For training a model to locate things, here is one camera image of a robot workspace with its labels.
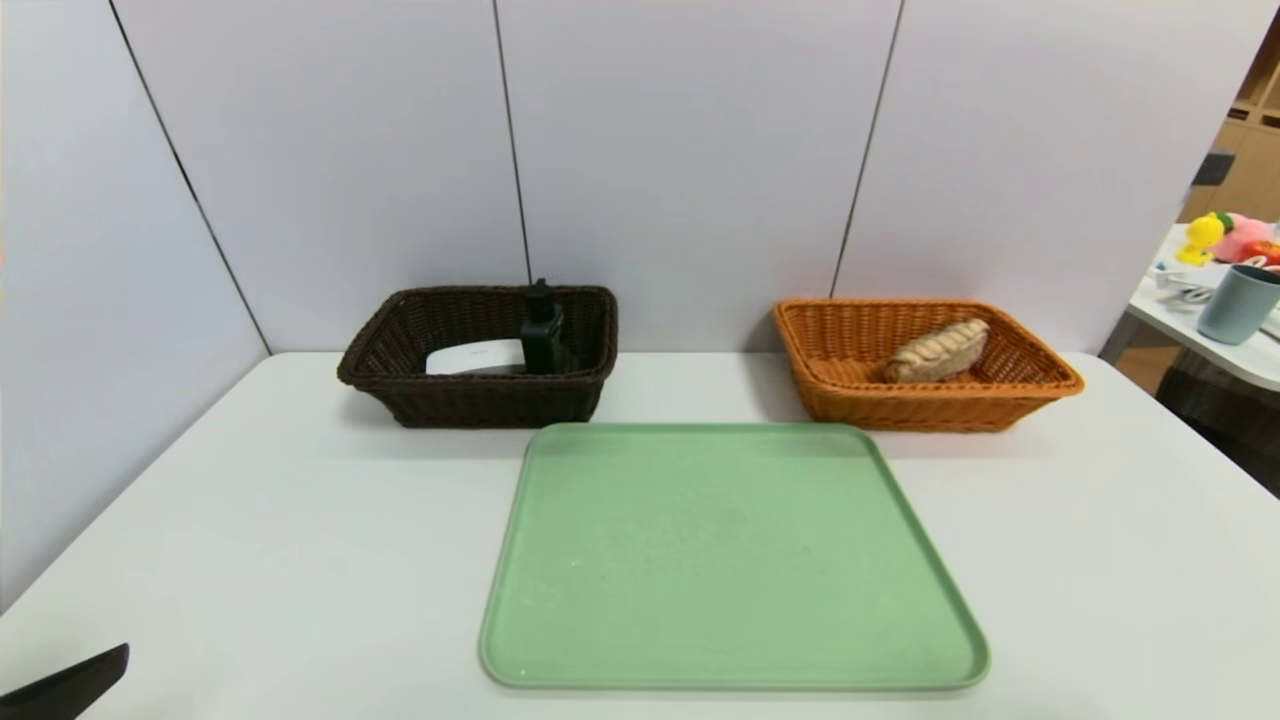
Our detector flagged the black pump bottle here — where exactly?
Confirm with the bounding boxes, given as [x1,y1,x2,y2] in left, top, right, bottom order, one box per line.
[519,278,573,377]

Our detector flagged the white rectangular case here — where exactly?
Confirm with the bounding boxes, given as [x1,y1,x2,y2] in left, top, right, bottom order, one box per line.
[425,338,529,377]

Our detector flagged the striped bread loaf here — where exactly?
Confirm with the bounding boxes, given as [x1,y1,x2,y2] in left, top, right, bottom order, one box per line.
[884,317,992,384]

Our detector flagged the dark brown wicker basket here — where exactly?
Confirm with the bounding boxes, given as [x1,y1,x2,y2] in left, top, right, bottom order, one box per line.
[337,286,619,430]

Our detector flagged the orange wicker basket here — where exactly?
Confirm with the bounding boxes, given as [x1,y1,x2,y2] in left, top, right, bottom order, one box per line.
[772,298,1086,433]

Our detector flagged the green plastic tray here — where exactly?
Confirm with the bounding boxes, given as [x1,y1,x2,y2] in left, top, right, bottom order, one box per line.
[479,421,992,692]

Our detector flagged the yellow duck toy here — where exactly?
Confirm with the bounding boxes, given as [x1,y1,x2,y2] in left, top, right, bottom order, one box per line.
[1176,211,1227,266]

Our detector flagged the grey-blue cup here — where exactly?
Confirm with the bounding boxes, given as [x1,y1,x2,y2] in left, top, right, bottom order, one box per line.
[1197,264,1280,346]

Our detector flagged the white side table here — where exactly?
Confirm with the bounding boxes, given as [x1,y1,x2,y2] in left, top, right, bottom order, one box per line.
[1127,225,1280,393]

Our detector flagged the pink plush toy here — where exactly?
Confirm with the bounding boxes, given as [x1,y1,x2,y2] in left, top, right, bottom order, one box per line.
[1220,212,1280,263]

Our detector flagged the white cable bundle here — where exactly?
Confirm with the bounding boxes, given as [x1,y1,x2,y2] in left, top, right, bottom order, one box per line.
[1150,260,1216,306]

